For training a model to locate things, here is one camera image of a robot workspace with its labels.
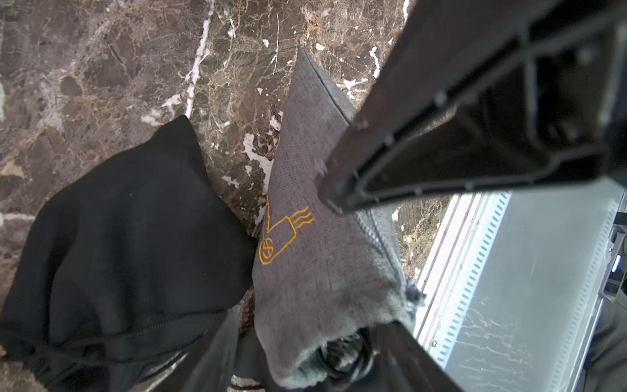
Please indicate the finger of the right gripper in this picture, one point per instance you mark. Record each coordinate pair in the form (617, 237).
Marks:
(487, 95)

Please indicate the grey hair dryer pouch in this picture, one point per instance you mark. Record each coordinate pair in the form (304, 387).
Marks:
(319, 277)

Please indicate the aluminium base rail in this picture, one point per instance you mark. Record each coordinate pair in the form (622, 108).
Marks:
(514, 285)

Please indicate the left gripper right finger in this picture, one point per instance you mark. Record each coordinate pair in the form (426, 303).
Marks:
(405, 365)

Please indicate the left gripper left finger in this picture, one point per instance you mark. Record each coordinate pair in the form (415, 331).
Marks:
(208, 343)

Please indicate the dark green hair dryer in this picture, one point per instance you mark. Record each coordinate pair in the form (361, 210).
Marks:
(348, 359)

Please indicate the black pouch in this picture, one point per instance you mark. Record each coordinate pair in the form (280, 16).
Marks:
(126, 268)

